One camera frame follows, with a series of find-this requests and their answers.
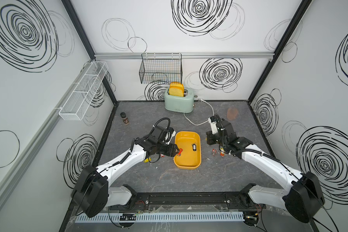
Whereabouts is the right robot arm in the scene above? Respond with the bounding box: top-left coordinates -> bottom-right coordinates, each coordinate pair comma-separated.
206,131 -> 325,223

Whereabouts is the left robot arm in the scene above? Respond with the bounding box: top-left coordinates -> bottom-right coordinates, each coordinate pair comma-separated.
72,138 -> 181,218

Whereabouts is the yellow plastic storage box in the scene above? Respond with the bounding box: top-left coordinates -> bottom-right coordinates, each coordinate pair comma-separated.
173,131 -> 202,170

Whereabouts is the mint green toaster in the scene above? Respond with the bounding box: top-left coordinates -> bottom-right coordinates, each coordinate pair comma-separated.
164,89 -> 195,113

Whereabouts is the brown spice jar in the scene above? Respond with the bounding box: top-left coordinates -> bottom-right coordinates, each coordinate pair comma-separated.
120,112 -> 129,125

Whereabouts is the yellow toast slice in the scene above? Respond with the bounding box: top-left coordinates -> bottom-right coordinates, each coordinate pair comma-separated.
169,82 -> 185,97

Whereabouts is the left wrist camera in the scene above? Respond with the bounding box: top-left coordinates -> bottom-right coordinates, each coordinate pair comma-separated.
149,118 -> 175,144

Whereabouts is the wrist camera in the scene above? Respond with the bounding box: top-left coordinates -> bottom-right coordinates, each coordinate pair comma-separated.
149,118 -> 175,144
208,113 -> 237,140

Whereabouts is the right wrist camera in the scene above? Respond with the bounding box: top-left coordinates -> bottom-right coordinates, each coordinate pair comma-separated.
208,113 -> 237,140

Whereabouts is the white toaster power cable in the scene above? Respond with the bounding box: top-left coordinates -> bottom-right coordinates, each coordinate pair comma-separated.
184,98 -> 215,127

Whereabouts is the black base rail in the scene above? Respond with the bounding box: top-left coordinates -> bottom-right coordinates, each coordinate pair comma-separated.
71,189 -> 285,211

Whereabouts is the white slotted cable duct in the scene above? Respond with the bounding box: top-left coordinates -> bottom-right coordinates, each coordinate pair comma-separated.
75,212 -> 245,223

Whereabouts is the black wire wall basket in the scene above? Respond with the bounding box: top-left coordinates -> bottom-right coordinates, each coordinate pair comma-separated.
139,53 -> 183,84

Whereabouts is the white wire wall shelf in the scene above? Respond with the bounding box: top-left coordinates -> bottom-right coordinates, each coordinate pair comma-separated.
59,61 -> 108,121

